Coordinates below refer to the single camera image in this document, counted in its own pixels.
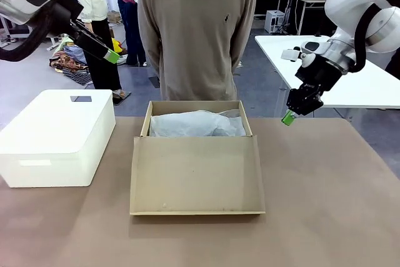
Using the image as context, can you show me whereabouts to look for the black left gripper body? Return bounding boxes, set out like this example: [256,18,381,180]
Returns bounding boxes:
[46,0,86,36]

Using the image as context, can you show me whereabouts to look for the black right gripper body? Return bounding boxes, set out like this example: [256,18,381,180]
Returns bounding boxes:
[294,55,343,93]

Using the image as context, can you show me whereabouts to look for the white tissue paper sheet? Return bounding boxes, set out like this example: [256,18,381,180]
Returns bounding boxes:
[150,109,246,138]

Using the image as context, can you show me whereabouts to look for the brown cardboard shoe box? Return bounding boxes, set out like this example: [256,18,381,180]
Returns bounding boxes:
[129,100,267,216]

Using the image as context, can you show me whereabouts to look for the small background cardboard box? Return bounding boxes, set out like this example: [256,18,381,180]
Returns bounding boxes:
[107,10,122,25]

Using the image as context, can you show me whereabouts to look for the white plastic storage box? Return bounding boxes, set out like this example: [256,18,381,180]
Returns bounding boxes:
[0,89,117,189]

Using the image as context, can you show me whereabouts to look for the person in white jacket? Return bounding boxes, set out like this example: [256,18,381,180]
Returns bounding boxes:
[66,0,133,106]

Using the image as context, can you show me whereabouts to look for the colourful clothes pile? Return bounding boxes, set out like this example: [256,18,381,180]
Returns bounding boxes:
[49,44,92,86]

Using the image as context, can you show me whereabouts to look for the white table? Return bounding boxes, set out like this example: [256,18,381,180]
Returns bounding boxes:
[254,34,400,110]

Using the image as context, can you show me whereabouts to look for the person in pink top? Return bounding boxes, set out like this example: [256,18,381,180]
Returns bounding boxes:
[106,0,148,67]

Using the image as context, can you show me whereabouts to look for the dark background desk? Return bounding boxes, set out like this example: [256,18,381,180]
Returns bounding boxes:
[280,0,333,37]

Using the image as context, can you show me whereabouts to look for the person in black clothes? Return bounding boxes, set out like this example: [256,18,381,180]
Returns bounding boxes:
[384,49,400,81]

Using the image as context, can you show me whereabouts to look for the person in beige sweater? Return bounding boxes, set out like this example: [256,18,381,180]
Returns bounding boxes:
[137,0,258,102]

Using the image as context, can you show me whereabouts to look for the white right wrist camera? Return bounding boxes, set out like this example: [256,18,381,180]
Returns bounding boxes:
[280,41,318,68]

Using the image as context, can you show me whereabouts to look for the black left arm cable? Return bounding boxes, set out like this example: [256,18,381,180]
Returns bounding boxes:
[0,0,65,63]

